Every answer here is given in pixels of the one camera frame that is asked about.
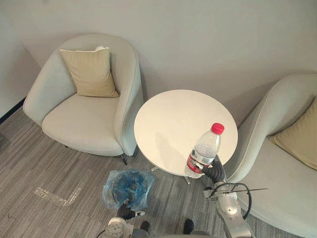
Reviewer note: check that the dark robot right foot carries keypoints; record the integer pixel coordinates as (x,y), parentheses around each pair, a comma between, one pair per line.
(189,225)

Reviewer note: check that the silver robot torso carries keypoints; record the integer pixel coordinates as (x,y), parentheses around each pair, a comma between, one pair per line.
(173,235)

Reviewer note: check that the light grey armchair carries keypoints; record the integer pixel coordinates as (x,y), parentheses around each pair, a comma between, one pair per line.
(275,158)
(84,99)

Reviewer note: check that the dark robot left foot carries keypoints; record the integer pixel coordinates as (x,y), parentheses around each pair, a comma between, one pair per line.
(145,227)

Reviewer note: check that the clear bottle with red cap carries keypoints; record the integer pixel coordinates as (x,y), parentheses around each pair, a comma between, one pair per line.
(203,153)

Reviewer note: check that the round white tea table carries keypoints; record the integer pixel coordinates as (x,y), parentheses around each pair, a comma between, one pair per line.
(184,132)

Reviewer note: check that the beige cushion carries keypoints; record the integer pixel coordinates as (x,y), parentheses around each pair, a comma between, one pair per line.
(90,73)
(298,140)

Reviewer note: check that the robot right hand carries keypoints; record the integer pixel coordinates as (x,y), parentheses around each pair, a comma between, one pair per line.
(214,171)

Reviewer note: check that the small bin with blue bag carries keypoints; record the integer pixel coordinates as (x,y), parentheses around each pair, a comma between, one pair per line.
(128,186)

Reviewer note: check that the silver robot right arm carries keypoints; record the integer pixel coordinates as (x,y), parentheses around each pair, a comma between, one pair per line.
(229,210)

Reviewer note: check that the dark robot foot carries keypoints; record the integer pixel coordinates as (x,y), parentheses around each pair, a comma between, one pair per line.
(145,227)
(189,225)

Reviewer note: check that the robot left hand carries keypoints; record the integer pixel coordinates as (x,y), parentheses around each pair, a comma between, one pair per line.
(126,211)

